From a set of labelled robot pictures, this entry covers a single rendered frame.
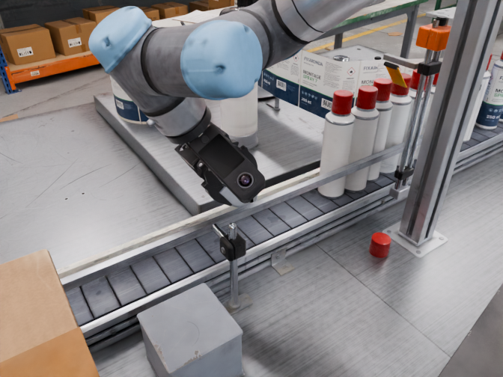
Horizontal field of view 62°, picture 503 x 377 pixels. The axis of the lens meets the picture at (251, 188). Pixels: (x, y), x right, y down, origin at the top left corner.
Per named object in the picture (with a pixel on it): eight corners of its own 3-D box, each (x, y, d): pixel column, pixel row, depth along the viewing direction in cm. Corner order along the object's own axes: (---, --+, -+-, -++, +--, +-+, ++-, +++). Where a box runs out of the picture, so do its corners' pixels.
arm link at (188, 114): (201, 84, 52) (153, 129, 51) (218, 110, 55) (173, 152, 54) (175, 68, 57) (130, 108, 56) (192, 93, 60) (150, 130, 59)
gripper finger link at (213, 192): (240, 187, 68) (215, 155, 62) (246, 192, 67) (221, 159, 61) (219, 207, 68) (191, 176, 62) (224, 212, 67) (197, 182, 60)
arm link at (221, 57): (277, 4, 44) (201, 13, 50) (209, 28, 37) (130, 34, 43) (287, 77, 48) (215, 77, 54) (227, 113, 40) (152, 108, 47)
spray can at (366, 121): (357, 176, 87) (373, 81, 75) (370, 190, 83) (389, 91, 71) (334, 181, 86) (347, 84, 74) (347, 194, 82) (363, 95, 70)
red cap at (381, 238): (388, 247, 77) (391, 233, 75) (388, 259, 74) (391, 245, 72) (369, 243, 77) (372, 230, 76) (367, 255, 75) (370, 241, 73)
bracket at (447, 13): (459, 9, 103) (460, 4, 102) (503, 17, 95) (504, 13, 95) (424, 16, 97) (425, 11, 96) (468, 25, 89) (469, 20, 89)
